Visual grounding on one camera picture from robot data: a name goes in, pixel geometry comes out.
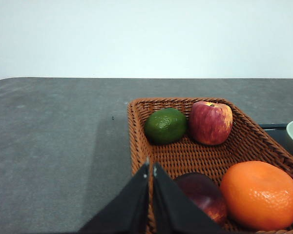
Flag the green avocado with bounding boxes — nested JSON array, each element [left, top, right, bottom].
[[144, 108, 188, 145]]

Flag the brown wicker basket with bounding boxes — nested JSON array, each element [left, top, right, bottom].
[[127, 98, 293, 234]]

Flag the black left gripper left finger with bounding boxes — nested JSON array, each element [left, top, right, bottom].
[[79, 163, 149, 234]]

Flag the red yellow apple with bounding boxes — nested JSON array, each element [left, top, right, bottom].
[[188, 101, 233, 146]]

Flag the dark teal rectangular tray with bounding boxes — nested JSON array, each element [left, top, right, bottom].
[[260, 123, 293, 156]]

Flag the orange mandarin fruit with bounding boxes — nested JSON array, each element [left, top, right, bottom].
[[220, 161, 293, 231]]

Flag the dark red plum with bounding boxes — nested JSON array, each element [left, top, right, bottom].
[[174, 172, 227, 224]]

